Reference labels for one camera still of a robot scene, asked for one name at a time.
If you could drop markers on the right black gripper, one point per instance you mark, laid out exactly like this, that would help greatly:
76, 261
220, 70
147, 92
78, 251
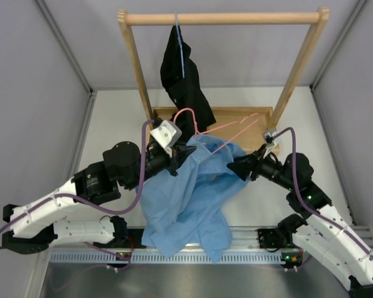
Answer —
242, 166

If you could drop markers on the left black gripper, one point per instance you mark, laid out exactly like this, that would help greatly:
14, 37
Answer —
179, 153

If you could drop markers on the light blue shirt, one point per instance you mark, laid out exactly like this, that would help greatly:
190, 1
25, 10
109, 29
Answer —
186, 208

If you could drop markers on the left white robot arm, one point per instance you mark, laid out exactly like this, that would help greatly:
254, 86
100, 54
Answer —
74, 214

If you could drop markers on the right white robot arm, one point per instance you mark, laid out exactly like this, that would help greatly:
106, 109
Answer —
316, 226

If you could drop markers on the black shirt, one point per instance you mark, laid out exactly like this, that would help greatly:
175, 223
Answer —
185, 93

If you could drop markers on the wooden clothes rack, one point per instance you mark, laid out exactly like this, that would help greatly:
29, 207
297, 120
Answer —
244, 125

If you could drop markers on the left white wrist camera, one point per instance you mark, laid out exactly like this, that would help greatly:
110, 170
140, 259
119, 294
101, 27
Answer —
166, 135

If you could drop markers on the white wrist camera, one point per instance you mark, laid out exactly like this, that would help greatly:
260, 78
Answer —
166, 135
270, 141

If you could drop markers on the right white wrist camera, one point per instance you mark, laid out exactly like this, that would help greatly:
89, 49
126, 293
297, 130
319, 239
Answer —
270, 141

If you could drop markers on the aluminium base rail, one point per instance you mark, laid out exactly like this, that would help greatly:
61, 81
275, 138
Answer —
256, 237

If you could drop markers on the slotted cable duct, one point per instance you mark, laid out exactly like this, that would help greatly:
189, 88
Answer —
183, 257

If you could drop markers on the blue wire hanger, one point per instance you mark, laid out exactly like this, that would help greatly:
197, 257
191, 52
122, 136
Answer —
180, 44

